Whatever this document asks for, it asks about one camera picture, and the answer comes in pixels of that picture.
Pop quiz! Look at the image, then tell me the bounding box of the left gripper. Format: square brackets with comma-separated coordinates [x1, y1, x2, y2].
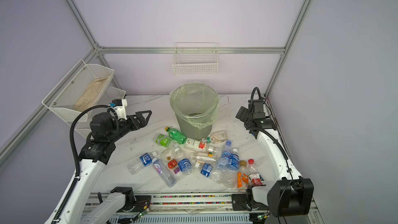
[107, 109, 151, 143]

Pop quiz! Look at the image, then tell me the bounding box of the tall blue cap bottle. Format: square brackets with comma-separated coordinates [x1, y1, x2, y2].
[216, 140, 232, 171]

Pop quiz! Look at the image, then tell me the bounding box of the red cap water bottle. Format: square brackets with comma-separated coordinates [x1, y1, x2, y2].
[248, 159, 266, 186]

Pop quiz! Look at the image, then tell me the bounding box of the orange label bottle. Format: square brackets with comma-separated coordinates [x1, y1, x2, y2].
[237, 160, 248, 192]

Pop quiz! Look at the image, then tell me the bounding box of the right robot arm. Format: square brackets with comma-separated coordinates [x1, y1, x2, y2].
[236, 87, 314, 219]

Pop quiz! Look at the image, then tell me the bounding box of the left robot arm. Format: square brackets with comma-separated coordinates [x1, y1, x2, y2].
[46, 105, 152, 224]

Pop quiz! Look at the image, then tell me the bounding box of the green plastic bin liner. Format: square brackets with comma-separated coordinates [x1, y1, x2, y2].
[169, 81, 220, 130]

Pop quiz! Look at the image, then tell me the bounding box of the grey mesh waste bin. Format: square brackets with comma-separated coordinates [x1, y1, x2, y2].
[169, 82, 219, 141]

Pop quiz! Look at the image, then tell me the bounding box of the small green label bottle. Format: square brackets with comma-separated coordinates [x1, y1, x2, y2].
[153, 133, 173, 148]

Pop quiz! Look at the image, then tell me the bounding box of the green soda bottle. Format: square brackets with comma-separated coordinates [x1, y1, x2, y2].
[165, 127, 187, 145]

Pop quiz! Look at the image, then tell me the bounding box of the red label small bottle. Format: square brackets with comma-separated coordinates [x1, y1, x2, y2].
[160, 148, 180, 175]

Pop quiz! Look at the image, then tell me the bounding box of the blue label bottle left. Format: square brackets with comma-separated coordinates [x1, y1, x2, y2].
[127, 151, 158, 175]

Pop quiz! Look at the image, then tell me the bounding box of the clear bottle orange cap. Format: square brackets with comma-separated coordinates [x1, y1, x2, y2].
[190, 152, 217, 164]

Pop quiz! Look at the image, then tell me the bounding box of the beige cloth in shelf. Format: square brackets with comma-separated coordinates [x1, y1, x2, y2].
[73, 76, 109, 112]

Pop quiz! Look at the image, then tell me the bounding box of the lower white mesh shelf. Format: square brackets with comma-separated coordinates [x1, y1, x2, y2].
[75, 86, 126, 139]

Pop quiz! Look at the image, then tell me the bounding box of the white mesh shelf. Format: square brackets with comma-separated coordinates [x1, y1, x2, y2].
[42, 60, 114, 122]
[75, 86, 126, 139]

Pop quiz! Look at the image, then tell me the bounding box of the white red label bottle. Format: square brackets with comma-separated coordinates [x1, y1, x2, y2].
[183, 138, 206, 152]

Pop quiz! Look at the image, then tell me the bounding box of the blue label round bottle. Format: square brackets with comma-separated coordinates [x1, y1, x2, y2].
[175, 147, 193, 175]

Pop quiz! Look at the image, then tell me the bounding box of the upper white mesh shelf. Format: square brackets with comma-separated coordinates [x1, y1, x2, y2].
[42, 60, 114, 122]

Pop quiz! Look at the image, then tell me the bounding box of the purple label clear bottle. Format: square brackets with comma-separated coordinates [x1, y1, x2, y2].
[152, 158, 177, 188]

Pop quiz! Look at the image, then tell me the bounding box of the blue label crushed bottle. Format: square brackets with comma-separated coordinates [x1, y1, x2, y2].
[195, 162, 224, 184]

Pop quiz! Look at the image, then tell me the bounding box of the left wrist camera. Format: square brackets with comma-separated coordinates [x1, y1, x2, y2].
[109, 99, 127, 120]

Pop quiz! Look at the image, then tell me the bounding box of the white wire wall basket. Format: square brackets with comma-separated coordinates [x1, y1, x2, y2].
[172, 42, 219, 76]

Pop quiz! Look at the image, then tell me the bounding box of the aluminium frame back rail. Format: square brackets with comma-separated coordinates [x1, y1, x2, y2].
[97, 47, 286, 55]

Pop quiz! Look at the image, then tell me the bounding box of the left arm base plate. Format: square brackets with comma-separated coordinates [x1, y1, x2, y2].
[117, 195, 152, 213]

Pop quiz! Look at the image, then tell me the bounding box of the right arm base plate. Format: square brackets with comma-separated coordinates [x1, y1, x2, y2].
[231, 194, 268, 212]

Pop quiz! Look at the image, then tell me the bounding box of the aluminium front rail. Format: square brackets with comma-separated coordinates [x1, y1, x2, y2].
[60, 190, 318, 216]

